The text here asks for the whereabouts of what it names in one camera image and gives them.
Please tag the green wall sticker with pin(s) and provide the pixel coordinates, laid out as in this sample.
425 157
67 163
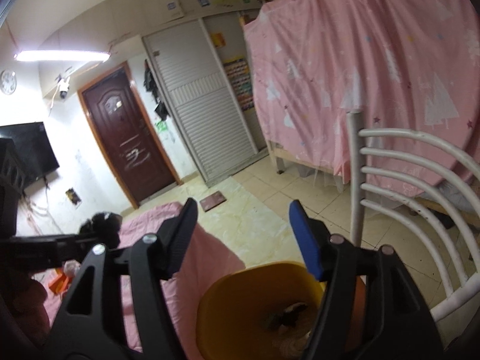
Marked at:
161 126

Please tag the black wall television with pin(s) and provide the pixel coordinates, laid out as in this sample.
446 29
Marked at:
33 150

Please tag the orange box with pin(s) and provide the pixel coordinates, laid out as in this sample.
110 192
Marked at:
58 284

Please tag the white tulle bed valance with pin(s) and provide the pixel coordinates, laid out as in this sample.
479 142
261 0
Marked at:
318 174

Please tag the black hanging clothes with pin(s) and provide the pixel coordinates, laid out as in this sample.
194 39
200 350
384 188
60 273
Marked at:
150 80

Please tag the dark brown wooden door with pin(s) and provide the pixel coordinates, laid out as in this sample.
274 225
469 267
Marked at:
123 138

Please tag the wooden bunk bed frame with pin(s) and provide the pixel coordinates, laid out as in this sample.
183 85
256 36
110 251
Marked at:
277 159

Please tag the colourful wall chart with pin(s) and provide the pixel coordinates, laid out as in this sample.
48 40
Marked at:
238 82

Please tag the white louvred sliding door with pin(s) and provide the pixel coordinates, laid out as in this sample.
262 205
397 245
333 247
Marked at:
202 112

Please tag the white metal chair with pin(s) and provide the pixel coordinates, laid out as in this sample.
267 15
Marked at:
355 165

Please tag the round white wall clock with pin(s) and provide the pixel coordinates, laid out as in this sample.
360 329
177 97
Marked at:
8 81

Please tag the person's left hand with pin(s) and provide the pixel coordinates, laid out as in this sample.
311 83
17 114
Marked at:
28 300

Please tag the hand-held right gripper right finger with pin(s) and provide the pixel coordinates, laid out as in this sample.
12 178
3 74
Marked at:
303 240

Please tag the brown square floor mat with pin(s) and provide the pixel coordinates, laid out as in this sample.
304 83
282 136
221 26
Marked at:
213 201

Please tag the long ceiling light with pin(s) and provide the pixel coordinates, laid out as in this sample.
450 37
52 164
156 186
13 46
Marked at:
60 55

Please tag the white security camera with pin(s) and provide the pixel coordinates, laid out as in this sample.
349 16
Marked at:
63 90

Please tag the pink bed sheet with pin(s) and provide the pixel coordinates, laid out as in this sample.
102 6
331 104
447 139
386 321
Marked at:
210 257

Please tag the yellow wall paper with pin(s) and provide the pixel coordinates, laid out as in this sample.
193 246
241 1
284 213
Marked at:
218 39

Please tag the yellow plastic bin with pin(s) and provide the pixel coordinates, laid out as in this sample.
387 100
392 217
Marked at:
232 307

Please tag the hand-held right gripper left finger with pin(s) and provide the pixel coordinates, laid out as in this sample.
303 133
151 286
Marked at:
180 240

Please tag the open wall socket hole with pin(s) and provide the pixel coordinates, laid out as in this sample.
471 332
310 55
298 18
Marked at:
73 197

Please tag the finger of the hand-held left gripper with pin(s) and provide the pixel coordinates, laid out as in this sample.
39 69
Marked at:
41 249

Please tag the dark crumpled scrap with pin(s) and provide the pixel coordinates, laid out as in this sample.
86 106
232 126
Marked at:
288 315

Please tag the pink printed bed curtain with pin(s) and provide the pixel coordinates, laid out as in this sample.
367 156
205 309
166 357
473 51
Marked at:
356 63

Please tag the black hanging bag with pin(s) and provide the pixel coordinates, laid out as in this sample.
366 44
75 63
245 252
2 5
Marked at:
161 109

